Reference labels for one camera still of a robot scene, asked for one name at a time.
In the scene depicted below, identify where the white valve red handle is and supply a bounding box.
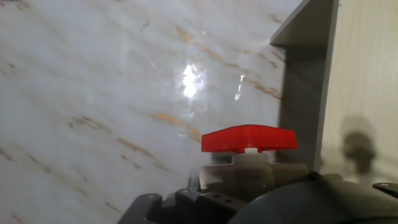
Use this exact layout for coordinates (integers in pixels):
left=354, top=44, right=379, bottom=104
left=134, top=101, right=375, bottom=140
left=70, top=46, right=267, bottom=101
left=198, top=124, right=310, bottom=200

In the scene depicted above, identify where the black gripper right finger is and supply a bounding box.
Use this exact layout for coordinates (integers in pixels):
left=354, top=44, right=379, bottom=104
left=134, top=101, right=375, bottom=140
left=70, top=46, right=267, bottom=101
left=371, top=182, right=398, bottom=200

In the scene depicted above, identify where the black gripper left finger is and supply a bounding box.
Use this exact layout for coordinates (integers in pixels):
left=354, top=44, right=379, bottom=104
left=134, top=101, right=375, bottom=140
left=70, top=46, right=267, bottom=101
left=116, top=185, right=249, bottom=224

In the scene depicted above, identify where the cream wooden shelf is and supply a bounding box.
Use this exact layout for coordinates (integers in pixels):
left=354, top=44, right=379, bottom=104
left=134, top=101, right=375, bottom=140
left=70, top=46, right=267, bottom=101
left=269, top=0, right=398, bottom=187

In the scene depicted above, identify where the marble pattern board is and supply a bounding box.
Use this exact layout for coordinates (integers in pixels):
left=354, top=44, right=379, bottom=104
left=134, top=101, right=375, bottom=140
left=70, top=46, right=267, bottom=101
left=0, top=0, right=304, bottom=224

